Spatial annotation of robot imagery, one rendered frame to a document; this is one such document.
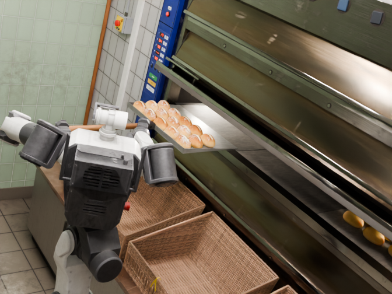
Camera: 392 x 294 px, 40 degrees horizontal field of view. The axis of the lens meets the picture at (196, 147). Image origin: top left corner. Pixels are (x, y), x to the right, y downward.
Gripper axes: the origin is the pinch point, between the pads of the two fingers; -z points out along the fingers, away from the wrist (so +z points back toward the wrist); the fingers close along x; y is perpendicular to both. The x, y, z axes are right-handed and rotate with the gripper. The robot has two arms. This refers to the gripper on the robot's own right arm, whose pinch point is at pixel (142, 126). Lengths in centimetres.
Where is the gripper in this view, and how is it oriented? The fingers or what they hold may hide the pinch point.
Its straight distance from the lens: 270.5
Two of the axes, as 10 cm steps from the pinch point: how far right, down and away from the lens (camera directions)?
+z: 0.2, 4.0, -9.1
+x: -2.5, 8.9, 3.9
